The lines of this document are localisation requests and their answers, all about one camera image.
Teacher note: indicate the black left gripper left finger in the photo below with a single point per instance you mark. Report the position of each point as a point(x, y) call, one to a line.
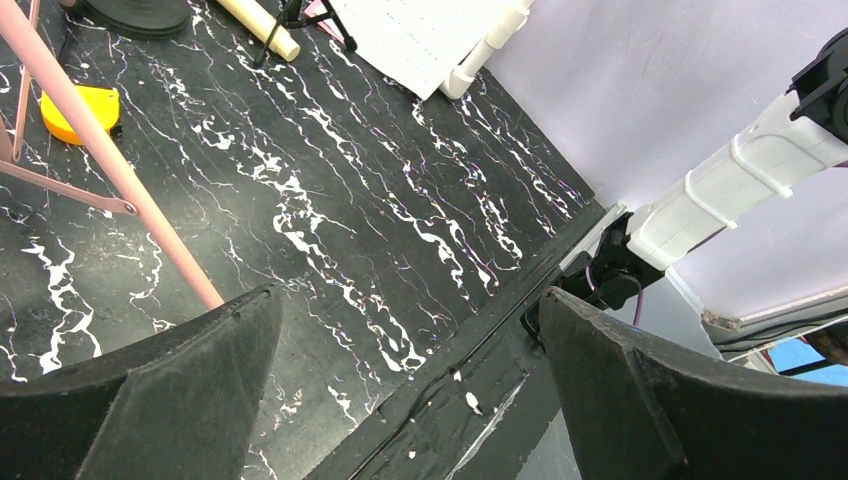
point(180, 404)

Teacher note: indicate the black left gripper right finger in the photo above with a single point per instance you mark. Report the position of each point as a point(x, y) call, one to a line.
point(637, 406)

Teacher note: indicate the black microphone stand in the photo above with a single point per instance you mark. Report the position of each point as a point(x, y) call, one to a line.
point(134, 19)

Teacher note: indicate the cream yellow microphone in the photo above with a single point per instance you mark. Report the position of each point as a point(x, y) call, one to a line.
point(256, 19)

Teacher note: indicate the small black tripod stand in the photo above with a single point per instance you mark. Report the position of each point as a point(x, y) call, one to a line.
point(292, 17)

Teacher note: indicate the pink music stand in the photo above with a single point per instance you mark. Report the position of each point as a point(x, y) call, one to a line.
point(19, 32)

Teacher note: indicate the pink sheet music page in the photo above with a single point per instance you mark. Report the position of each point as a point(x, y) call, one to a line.
point(316, 8)

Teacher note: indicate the white sheet music page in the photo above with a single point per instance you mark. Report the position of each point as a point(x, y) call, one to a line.
point(417, 43)

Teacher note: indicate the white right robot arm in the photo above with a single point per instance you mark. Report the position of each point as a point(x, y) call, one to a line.
point(802, 132)

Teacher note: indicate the right robot arm base mount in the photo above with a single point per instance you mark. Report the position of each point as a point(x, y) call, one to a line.
point(614, 273)

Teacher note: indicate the white PVC pipe frame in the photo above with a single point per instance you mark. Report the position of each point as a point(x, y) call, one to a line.
point(511, 20)

